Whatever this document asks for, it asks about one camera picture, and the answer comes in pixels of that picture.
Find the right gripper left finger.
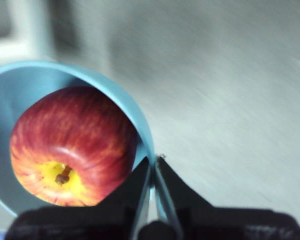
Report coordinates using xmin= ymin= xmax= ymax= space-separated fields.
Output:
xmin=4 ymin=156 xmax=151 ymax=240

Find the red yellow apple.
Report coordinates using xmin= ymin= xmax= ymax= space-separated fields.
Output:
xmin=9 ymin=85 xmax=139 ymax=208

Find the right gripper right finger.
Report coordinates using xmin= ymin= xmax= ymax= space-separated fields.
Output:
xmin=156 ymin=156 xmax=300 ymax=240

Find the cream toaster oven housing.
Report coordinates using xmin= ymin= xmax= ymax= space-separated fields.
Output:
xmin=0 ymin=0 xmax=53 ymax=63

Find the blue bowl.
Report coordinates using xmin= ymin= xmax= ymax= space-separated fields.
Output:
xmin=0 ymin=60 xmax=166 ymax=219

